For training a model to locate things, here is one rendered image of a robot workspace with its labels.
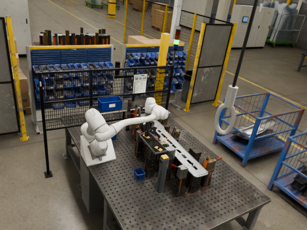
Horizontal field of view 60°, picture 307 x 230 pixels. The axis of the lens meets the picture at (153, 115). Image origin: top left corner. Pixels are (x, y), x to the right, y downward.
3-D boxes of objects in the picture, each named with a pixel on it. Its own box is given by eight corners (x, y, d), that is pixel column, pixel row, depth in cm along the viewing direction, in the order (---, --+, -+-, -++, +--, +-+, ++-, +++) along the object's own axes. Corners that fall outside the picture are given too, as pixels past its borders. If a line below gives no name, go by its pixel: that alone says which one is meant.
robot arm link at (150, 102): (142, 111, 274) (150, 116, 266) (143, 97, 267) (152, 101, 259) (149, 108, 281) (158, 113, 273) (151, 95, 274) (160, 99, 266)
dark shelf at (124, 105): (153, 107, 391) (154, 106, 390) (93, 115, 349) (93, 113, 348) (146, 101, 408) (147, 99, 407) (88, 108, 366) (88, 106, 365)
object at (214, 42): (186, 112, 623) (203, 22, 532) (182, 109, 633) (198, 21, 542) (219, 106, 675) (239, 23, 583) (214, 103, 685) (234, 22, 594)
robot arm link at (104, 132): (118, 133, 242) (109, 120, 243) (101, 143, 233) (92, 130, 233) (114, 136, 253) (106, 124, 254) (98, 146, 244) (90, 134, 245)
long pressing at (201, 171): (211, 173, 272) (212, 172, 271) (193, 178, 262) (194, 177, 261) (149, 113, 377) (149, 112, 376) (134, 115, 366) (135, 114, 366)
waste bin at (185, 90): (202, 103, 678) (208, 75, 645) (186, 106, 653) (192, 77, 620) (190, 95, 716) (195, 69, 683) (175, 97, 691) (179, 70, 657)
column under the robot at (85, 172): (88, 213, 332) (88, 172, 302) (81, 197, 354) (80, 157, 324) (111, 206, 347) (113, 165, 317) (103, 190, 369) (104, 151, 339)
